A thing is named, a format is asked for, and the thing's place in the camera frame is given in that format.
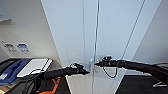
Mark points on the blue bin lid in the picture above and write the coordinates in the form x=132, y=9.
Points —
x=15, y=68

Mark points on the white wardrobe body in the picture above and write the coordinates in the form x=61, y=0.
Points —
x=148, y=13

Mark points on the grey wall panel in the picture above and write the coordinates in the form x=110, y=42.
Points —
x=4, y=11

